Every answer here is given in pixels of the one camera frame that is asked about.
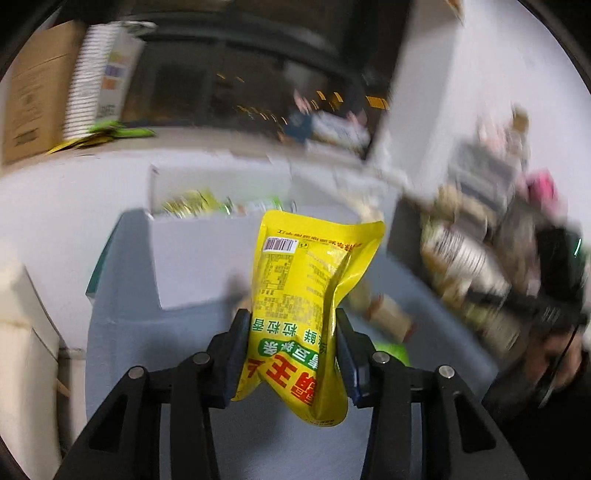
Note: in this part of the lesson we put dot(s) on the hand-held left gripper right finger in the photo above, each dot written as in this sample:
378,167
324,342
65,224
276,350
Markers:
353,374

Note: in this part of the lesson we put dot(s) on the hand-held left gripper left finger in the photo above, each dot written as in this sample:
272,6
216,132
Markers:
238,350

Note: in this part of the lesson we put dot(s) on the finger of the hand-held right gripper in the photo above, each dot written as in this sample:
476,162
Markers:
508,300

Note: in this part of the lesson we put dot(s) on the green seaweed snack packet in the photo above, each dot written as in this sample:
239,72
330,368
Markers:
392,353

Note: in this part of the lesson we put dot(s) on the white snack packet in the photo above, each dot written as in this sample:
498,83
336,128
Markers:
461,258

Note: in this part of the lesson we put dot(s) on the brown snack bar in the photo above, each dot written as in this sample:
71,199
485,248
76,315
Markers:
388,314

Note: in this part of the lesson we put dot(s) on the white cardboard box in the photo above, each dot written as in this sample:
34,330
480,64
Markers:
203,258

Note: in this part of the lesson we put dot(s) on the pale yellow snack packet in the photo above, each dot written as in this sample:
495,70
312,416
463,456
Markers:
261,205

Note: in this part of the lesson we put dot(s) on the light green snack packet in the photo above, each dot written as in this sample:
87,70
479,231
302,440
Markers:
189,204

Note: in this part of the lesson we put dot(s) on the person's right hand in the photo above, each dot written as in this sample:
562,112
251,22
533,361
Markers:
561,362

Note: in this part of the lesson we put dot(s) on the printed tissue box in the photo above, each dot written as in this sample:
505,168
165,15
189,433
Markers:
332,129

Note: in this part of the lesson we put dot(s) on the pile of green packets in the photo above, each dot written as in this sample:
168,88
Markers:
104,134

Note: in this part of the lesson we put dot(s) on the pink handheld fan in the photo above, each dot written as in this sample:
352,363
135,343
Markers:
302,101

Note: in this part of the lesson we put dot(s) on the dark window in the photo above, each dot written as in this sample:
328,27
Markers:
272,60

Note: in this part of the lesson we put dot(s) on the white printed carton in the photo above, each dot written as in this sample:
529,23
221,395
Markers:
99,78

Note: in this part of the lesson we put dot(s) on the brown cardboard box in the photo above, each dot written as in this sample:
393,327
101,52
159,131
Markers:
37,92

